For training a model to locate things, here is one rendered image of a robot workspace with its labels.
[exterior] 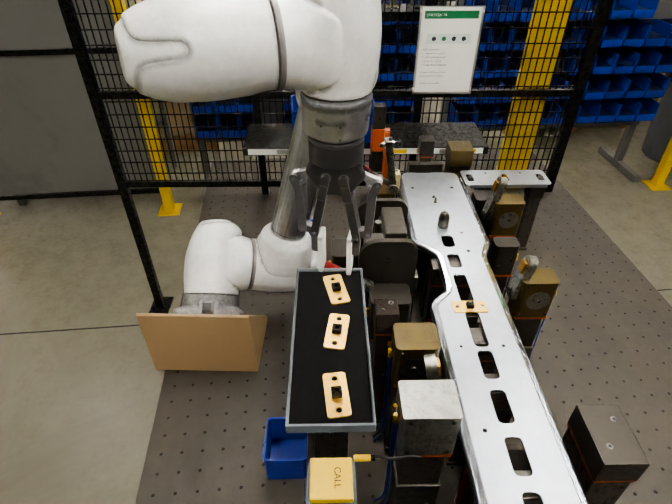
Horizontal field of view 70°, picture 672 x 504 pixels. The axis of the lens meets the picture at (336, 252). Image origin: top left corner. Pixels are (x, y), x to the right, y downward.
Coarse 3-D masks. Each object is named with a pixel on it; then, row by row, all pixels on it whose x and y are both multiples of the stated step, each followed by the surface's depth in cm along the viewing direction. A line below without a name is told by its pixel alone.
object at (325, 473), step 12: (312, 468) 68; (324, 468) 68; (336, 468) 68; (348, 468) 68; (312, 480) 67; (324, 480) 67; (336, 480) 67; (348, 480) 67; (312, 492) 66; (324, 492) 66; (336, 492) 66; (348, 492) 66
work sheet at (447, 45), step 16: (432, 16) 169; (448, 16) 169; (464, 16) 169; (480, 16) 169; (432, 32) 172; (448, 32) 172; (464, 32) 172; (480, 32) 173; (416, 48) 176; (432, 48) 176; (448, 48) 176; (464, 48) 176; (416, 64) 179; (432, 64) 179; (448, 64) 179; (464, 64) 179; (416, 80) 183; (432, 80) 183; (448, 80) 183; (464, 80) 183
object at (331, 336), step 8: (336, 320) 90; (344, 320) 90; (328, 328) 89; (336, 328) 89; (344, 328) 89; (328, 336) 87; (336, 336) 87; (344, 336) 87; (328, 344) 86; (344, 344) 86
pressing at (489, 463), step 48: (432, 192) 157; (432, 240) 137; (480, 240) 137; (480, 288) 121; (480, 384) 99; (528, 384) 99; (480, 432) 90; (528, 432) 90; (480, 480) 83; (528, 480) 83; (576, 480) 83
